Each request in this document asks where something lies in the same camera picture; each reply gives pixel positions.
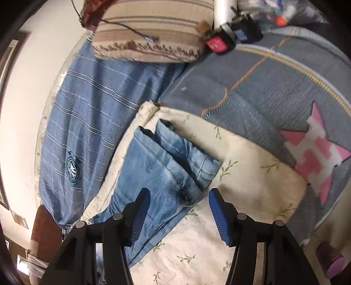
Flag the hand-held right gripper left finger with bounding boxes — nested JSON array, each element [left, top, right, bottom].
[[38, 188, 151, 285]]

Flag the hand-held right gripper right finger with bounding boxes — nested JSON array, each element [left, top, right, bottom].
[[208, 188, 320, 285]]

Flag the blue denim pants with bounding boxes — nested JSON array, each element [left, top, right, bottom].
[[95, 118, 222, 267]]

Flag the cream floral bed sheet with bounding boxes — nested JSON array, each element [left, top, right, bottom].
[[79, 101, 308, 285]]

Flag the brown upholstered sofa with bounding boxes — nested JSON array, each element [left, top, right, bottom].
[[29, 204, 64, 285]]

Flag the blue plaid sofa cover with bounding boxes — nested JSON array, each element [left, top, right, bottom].
[[34, 41, 187, 233]]

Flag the wooden door with glass panes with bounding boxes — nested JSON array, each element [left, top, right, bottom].
[[0, 238, 28, 274]]

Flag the black device with red label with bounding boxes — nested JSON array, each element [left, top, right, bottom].
[[204, 12, 264, 54]]

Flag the beige striped pillow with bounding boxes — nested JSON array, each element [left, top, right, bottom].
[[91, 0, 215, 63]]

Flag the white tube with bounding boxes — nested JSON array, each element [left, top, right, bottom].
[[214, 0, 238, 29]]

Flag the red-brown plastic bag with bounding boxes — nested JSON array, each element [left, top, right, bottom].
[[82, 0, 110, 28]]

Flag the clear plastic bag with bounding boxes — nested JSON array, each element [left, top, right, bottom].
[[238, 0, 327, 28]]

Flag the small framed wall plaque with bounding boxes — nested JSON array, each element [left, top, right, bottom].
[[12, 212, 29, 230]]

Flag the thin black cable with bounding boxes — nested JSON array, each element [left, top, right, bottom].
[[70, 0, 159, 42]]

